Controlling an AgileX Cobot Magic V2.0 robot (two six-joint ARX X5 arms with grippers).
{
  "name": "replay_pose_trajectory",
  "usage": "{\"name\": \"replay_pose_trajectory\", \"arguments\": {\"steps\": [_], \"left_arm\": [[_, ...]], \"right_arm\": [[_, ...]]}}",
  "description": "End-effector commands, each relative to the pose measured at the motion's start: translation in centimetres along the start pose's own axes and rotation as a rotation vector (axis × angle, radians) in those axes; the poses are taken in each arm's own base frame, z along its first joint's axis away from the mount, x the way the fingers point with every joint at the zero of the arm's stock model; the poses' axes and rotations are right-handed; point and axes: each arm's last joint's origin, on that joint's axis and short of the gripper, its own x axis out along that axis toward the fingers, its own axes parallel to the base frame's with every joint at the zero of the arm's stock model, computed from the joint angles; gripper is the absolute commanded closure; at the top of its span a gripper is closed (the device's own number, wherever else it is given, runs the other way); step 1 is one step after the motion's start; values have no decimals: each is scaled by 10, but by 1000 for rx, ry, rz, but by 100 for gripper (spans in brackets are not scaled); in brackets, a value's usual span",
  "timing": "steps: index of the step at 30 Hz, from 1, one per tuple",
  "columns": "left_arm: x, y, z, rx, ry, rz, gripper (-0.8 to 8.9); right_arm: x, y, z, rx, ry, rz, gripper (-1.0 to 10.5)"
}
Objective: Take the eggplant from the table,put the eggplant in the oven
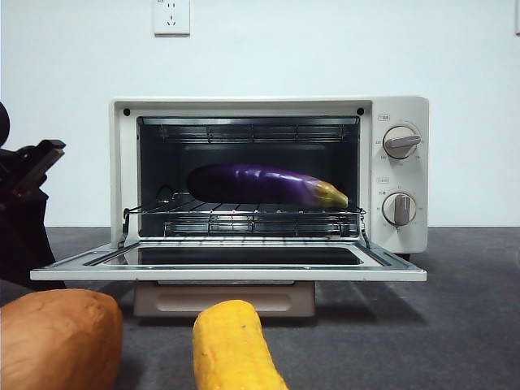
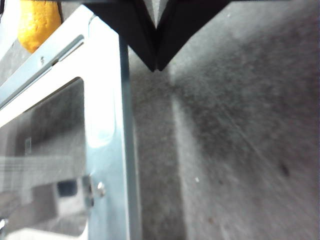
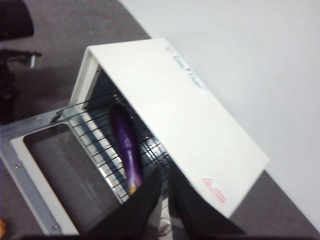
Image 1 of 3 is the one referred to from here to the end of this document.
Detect glass oven door with handle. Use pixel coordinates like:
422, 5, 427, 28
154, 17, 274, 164
30, 206, 428, 318

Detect purple eggplant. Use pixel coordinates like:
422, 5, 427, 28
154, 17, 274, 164
186, 162, 349, 209

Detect cream Toshiba toaster oven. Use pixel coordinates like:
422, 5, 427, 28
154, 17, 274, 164
109, 95, 430, 257

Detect brown sweet potato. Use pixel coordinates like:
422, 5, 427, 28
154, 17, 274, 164
0, 288, 124, 390

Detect metal heater guard grille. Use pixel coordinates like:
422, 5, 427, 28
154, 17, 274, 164
158, 123, 346, 145
162, 214, 358, 237

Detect yellow corn cob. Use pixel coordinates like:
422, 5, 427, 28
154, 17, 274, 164
192, 300, 288, 390

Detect beige temperature knob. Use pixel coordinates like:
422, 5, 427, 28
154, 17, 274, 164
383, 125, 423, 159

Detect beige timer knob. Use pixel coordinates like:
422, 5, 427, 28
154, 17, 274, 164
383, 193, 418, 226

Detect white wall socket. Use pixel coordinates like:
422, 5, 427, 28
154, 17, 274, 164
154, 0, 191, 37

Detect metal wire oven rack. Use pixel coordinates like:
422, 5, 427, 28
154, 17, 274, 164
123, 193, 366, 216

